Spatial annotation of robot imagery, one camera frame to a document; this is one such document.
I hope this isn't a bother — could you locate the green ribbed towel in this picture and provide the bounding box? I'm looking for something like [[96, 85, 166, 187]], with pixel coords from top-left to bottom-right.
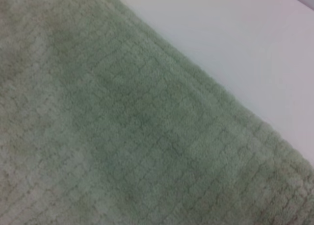
[[0, 0, 314, 225]]

